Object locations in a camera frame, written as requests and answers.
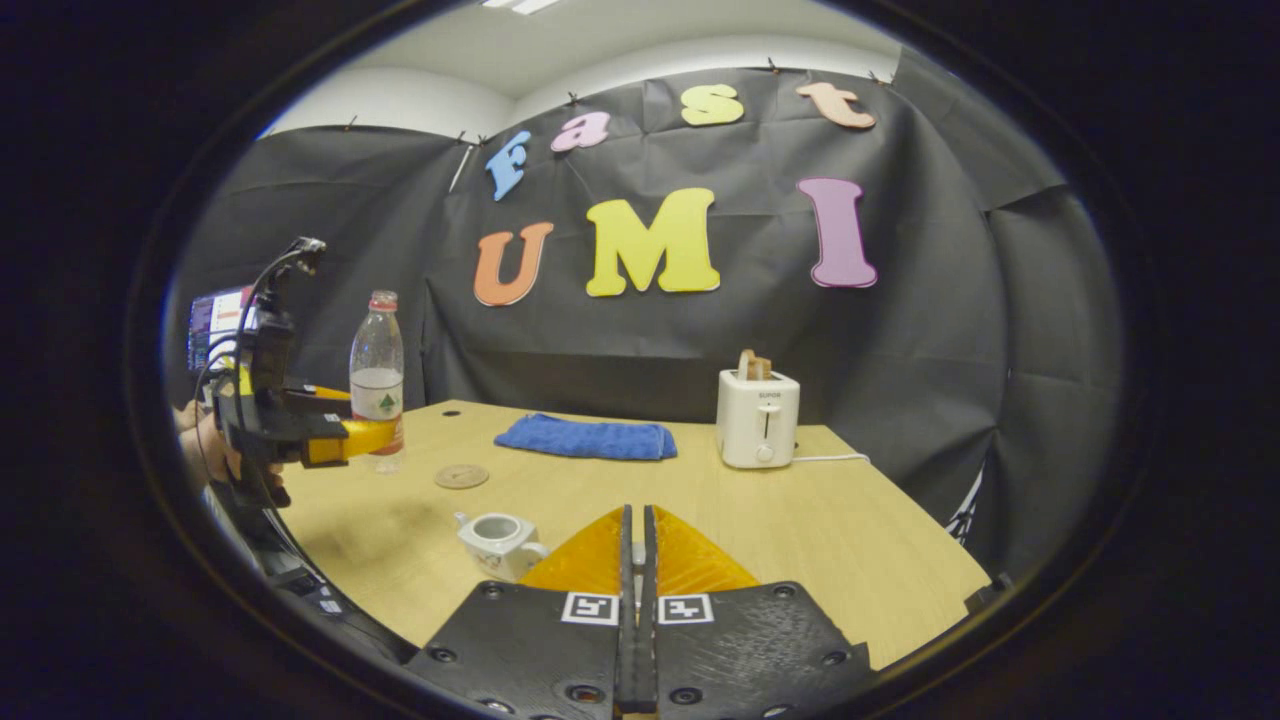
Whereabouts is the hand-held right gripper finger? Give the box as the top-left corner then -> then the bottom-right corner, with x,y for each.
405,504 -> 637,720
640,504 -> 876,720

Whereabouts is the white toaster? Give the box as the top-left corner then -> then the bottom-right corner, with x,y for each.
715,368 -> 801,470

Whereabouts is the white ceramic teacup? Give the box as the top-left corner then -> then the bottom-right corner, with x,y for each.
455,512 -> 551,583

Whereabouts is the computer monitor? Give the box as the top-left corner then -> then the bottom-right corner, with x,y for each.
186,286 -> 256,373

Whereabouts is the clear plastic water bottle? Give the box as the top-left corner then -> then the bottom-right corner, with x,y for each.
348,290 -> 406,474

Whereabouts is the blue folded towel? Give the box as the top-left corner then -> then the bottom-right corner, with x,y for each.
494,413 -> 679,462

